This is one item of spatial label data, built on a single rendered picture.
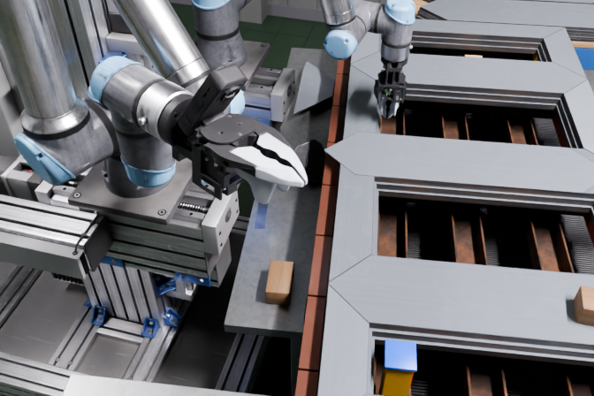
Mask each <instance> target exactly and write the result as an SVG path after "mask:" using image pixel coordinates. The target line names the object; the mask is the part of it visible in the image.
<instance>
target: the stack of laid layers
mask: <svg viewBox="0 0 594 396"><path fill-rule="evenodd" d="M411 45H413V47H425V48H441V49H456V50H484V51H499V52H514V53H529V54H536V55H537V60H538V61H543V62H552V60H551V58H550V55H549V52H548V49H547V48H546V45H545V41H544V39H542V38H527V37H512V36H496V35H480V34H450V33H434V32H419V31H413V33H412V40H411ZM404 100H409V101H423V102H436V103H461V104H474V105H488V106H501V107H515V108H527V109H540V110H555V112H556V115H557V118H558V120H559V123H560V128H561V131H562V133H563V136H564V139H565V142H566V144H567V147H568V148H570V149H572V150H573V151H575V152H577V153H578V154H580V155H582V156H584V157H586V158H588V159H590V160H591V161H592V162H594V154H593V153H591V152H589V150H587V149H585V148H583V145H582V142H581V139H580V137H579V134H578V132H577V129H576V127H575V122H574V120H573V118H572V115H571V112H570V110H569V108H568V105H567V101H566V98H565V96H564V94H560V93H546V92H533V91H519V90H505V89H491V88H465V87H451V86H438V85H423V84H410V83H408V84H407V93H406V95H405V97H404ZM378 196H390V197H400V198H412V199H423V200H433V201H444V202H465V203H476V204H487V205H499V206H509V207H520V208H532V209H552V210H563V211H574V212H585V213H590V217H591V220H592V223H593V225H594V186H593V187H591V188H590V189H588V190H587V191H586V192H584V193H583V194H581V193H570V192H559V191H548V190H536V189H526V188H514V187H493V186H482V185H471V184H460V183H449V182H437V181H427V180H415V179H396V178H385V177H375V185H374V210H373V235H372V255H377V224H378ZM386 339H389V340H398V341H406V342H415V343H416V348H418V349H427V350H436V351H444V352H453V353H462V354H478V355H487V356H496V357H505V358H513V359H522V360H531V361H539V362H556V363H565V364H573V365H582V366H591V367H594V346H593V345H584V344H576V343H567V342H558V341H549V340H540V339H523V338H514V337H505V336H496V335H487V334H478V333H469V332H460V331H443V330H434V329H425V328H416V327H407V326H398V325H389V324H373V323H369V361H368V387H367V394H373V389H374V355H375V344H376V345H385V340H386Z"/></svg>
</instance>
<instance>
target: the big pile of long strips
mask: <svg viewBox="0 0 594 396"><path fill-rule="evenodd" d="M423 1H425V2H428V4H425V5H423V6H420V8H419V9H420V10H418V14H417V16H415V18H416V19H434V20H450V21H466V22H482V23H498V24H514V25H530V26H546V27H565V28H566V30H567V33H568V36H569V38H570V40H571V42H594V0H423Z"/></svg>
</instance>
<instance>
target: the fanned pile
mask: <svg viewBox="0 0 594 396"><path fill-rule="evenodd" d="M334 83H335V79H333V78H332V77H330V76H329V75H327V74H326V73H324V72H322V71H321V70H319V69H318V68H316V67H315V66H313V65H312V64H311V63H310V62H306V63H305V67H304V68H303V72H302V76H301V84H300V87H299V92H298V95H297V100H296V104H295V108H294V112H293V114H297V113H299V112H301V111H303V110H306V109H308V108H310V107H312V106H314V105H316V104H318V103H321V102H323V101H325V100H327V99H329V98H332V97H333V89H334Z"/></svg>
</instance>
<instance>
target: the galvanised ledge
mask: <svg viewBox="0 0 594 396"><path fill-rule="evenodd" d="M306 62H310V63H311V64H312V65H313V66H315V67H316V68H318V69H319V70H321V71H322V72H324V73H326V74H327V75H329V76H330V77H332V78H333V79H335V81H336V75H337V68H338V59H334V58H332V57H330V56H329V55H328V54H327V53H326V51H325V49H303V48H291V52H290V57H289V60H288V64H287V68H288V69H294V70H295V97H294V99H293V101H292V103H291V105H290V107H289V109H288V111H287V113H286V116H285V119H284V121H283V123H282V125H281V127H280V133H281V134H282V135H283V137H284V138H285V139H286V140H287V142H288V143H289V144H290V145H291V148H292V150H293V152H294V151H295V149H296V147H297V146H298V145H302V144H304V143H307V142H309V141H310V140H317V141H319V142H321V143H322V145H323V147H324V149H327V143H328V136H329V130H330V123H331V109H332V103H333V97H332V98H329V99H327V100H325V101H323V102H321V103H318V104H316V105H314V106H312V107H310V108H308V109H306V110H303V111H301V112H299V113H297V114H293V112H294V108H295V104H296V100H297V95H298V92H299V87H300V84H301V76H302V72H303V68H304V67H305V63H306ZM321 189H322V182H320V183H319V182H313V181H308V184H307V185H305V186H304V187H289V188H288V190H287V191H286V192H282V191H280V190H279V189H278V188H277V187H276V188H275V190H274V192H273V194H272V196H271V198H270V201H269V203H268V209H267V216H266V222H265V228H264V230H259V229H255V221H256V215H257V209H258V203H259V202H258V201H257V200H256V199H255V200H254V204H253V208H252V211H251V215H250V219H249V222H248V226H247V233H246V237H245V240H244V244H243V248H242V251H241V255H240V261H239V265H238V269H237V272H236V277H235V280H234V284H233V288H232V294H231V298H230V301H229V305H228V309H227V312H226V316H225V323H224V328H225V331H226V332H235V333H243V334H252V335H261V336H269V337H278V338H287V339H302V335H303V328H304V312H305V305H306V299H307V298H308V288H309V281H310V273H311V266H312V260H313V253H314V245H315V239H316V226H317V219H318V212H319V205H320V198H321ZM270 261H283V262H293V263H294V276H293V289H292V295H291V301H290V306H285V305H275V304H266V300H265V288H266V284H267V278H268V273H269V268H270Z"/></svg>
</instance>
